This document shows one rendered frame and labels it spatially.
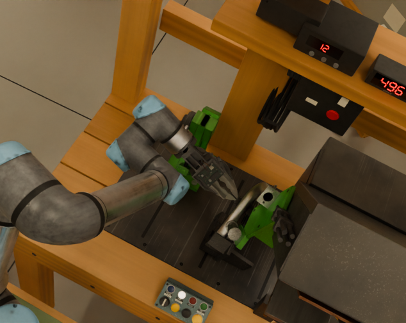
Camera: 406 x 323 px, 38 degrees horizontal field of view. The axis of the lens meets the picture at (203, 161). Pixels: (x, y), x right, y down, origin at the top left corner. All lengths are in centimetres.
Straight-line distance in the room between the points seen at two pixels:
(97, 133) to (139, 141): 55
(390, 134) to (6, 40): 222
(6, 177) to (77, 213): 14
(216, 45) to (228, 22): 36
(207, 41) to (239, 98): 20
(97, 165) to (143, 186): 63
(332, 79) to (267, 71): 28
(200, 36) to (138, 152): 52
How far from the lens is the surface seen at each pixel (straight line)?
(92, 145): 196
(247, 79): 171
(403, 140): 183
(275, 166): 204
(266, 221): 155
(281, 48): 144
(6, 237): 126
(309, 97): 152
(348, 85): 144
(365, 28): 147
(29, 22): 347
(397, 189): 172
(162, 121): 145
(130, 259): 177
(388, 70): 145
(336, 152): 170
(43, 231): 110
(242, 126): 187
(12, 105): 312
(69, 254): 176
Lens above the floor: 255
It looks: 57 degrees down
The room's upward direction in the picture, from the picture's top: 22 degrees clockwise
